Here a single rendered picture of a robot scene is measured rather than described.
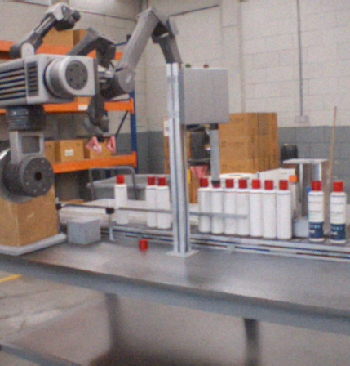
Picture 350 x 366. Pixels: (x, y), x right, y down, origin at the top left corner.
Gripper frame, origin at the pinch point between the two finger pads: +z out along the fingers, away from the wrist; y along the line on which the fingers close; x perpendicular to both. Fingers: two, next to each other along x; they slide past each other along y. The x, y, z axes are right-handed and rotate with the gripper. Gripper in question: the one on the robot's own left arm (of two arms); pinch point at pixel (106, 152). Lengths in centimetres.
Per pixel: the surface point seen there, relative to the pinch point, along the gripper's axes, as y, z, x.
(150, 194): -15.1, 37.8, -21.1
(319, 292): -41, 105, -73
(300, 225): -4, 82, -61
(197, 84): -25, 27, -71
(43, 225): -42, 25, 13
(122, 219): -16.3, 37.1, -2.4
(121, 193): -16.3, 28.7, -9.5
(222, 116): -17, 38, -67
